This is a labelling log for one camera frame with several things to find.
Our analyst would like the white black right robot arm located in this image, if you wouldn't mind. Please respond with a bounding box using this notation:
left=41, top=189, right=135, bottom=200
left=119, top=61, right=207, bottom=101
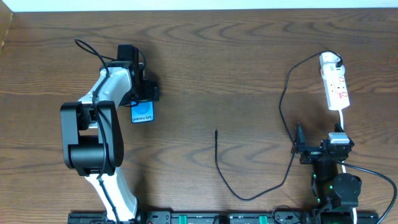
left=292, top=124, right=362, bottom=223

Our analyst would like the white USB charger plug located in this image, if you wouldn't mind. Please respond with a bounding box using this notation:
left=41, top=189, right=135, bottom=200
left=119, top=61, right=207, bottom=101
left=319, top=52, right=345, bottom=80

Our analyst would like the white power strip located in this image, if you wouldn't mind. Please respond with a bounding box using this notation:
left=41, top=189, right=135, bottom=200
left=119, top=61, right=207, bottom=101
left=323, top=76, right=350, bottom=111

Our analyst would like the blue Galaxy smartphone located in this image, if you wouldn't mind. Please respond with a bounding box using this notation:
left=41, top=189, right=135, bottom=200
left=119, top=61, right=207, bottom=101
left=131, top=101, right=155, bottom=124

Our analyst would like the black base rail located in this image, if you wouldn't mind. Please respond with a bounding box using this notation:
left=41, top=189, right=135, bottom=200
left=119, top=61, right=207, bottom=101
left=66, top=210, right=379, bottom=224

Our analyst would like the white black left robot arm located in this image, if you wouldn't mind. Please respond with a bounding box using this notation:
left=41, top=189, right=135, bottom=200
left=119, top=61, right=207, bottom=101
left=60, top=39, right=159, bottom=223

